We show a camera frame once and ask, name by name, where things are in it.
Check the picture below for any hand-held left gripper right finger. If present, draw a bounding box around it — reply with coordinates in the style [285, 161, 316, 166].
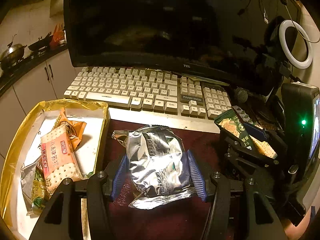
[186, 149, 288, 240]

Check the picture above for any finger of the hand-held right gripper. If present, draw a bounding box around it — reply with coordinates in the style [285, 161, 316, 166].
[219, 127, 282, 170]
[243, 122, 288, 155]

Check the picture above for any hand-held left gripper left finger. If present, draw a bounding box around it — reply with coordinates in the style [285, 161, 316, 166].
[29, 154, 129, 240]

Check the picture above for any dark green cracker packet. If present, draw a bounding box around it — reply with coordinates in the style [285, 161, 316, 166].
[214, 107, 278, 158]

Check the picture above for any white tray with gold rim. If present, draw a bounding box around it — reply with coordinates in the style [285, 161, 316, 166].
[0, 99, 111, 240]

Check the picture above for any small orange snack packet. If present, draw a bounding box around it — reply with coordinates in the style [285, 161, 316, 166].
[54, 107, 87, 148]

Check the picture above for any orange label cracker packet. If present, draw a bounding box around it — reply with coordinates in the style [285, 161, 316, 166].
[41, 125, 85, 194]

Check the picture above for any person's right forearm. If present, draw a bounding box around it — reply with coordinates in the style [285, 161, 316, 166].
[285, 205, 315, 240]

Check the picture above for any patterned brown mat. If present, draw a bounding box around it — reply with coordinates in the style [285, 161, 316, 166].
[252, 115, 278, 131]

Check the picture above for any green pill blister pack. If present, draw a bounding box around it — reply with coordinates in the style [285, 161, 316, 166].
[232, 105, 262, 129]

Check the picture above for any tablet with lit screen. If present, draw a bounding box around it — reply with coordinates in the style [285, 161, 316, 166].
[310, 87, 320, 161]

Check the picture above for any mesh head microphone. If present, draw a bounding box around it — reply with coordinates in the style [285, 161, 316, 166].
[234, 87, 248, 103]

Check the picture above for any dark red table mat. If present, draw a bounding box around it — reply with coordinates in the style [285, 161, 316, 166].
[105, 119, 288, 240]

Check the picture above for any white grey keyboard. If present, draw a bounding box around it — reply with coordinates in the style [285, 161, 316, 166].
[63, 66, 233, 119]

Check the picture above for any white kitchen base cabinet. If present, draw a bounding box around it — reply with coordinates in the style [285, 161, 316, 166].
[0, 49, 78, 160]

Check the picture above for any black kitchen counter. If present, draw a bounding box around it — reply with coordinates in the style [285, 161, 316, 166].
[0, 44, 69, 98]

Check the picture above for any orange plastic bag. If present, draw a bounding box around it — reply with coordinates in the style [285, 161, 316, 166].
[49, 24, 67, 49]

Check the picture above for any black frying pan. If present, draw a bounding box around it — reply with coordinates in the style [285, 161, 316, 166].
[27, 31, 54, 52]

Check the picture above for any black computer monitor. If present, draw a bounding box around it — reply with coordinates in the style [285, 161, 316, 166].
[64, 0, 302, 88]

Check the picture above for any steel wok with lid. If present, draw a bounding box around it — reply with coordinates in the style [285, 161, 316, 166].
[0, 44, 27, 71]

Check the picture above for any black ring light stand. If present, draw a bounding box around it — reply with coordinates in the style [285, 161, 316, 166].
[262, 52, 300, 105]

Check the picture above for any white ring light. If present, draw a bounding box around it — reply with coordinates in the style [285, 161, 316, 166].
[279, 20, 314, 70]

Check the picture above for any black usb cable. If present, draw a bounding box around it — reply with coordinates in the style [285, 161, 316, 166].
[259, 0, 288, 24]

